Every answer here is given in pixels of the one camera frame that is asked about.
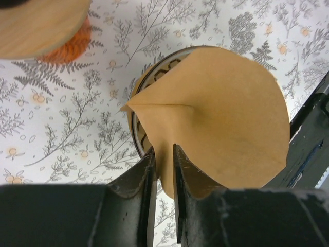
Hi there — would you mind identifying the grey glass dripper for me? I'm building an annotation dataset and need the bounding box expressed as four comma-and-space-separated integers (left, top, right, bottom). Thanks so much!
127, 45, 219, 159

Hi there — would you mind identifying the orange glass carafe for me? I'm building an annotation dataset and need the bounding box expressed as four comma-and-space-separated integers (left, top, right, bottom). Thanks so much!
36, 17, 92, 64

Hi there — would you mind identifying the wooden ring dripper stand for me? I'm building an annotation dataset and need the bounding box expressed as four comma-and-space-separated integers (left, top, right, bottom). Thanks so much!
1, 1, 91, 60

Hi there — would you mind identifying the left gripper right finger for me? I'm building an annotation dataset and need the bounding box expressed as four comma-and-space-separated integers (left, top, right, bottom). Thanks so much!
173, 144, 226, 243

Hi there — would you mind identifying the floral tablecloth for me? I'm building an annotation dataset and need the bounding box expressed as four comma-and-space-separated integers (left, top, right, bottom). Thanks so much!
0, 0, 329, 247

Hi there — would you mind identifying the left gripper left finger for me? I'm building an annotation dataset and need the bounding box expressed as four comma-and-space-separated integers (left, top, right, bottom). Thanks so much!
106, 147, 157, 246

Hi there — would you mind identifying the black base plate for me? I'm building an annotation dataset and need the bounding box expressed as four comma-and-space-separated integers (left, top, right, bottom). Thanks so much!
265, 75, 328, 189

